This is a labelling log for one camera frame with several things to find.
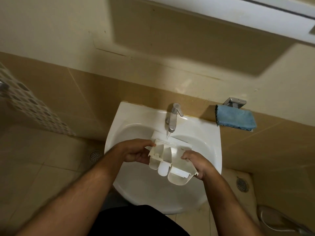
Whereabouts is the white wall cabinet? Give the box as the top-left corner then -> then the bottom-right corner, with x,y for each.
145,0 -> 315,45

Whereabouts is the person's right hand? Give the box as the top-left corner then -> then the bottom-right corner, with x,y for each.
181,150 -> 217,180

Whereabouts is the person's left forearm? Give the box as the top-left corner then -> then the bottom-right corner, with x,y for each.
15,146 -> 126,236

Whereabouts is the person's right forearm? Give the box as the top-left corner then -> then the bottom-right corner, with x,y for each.
202,168 -> 265,236

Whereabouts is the white ceramic sink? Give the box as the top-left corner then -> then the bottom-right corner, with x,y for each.
104,101 -> 222,215

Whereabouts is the chrome faucet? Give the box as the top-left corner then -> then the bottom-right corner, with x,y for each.
165,103 -> 184,133

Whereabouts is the chrome spray hose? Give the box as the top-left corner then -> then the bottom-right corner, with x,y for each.
257,205 -> 315,236

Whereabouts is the white plastic detergent drawer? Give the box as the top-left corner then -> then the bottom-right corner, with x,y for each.
148,130 -> 199,186

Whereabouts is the blue folded cloth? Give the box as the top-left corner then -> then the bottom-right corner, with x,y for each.
215,104 -> 257,132

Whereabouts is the person's left hand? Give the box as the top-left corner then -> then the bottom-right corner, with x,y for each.
114,139 -> 157,164

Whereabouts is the chrome wall holder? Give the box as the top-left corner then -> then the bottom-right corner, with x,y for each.
223,97 -> 247,109

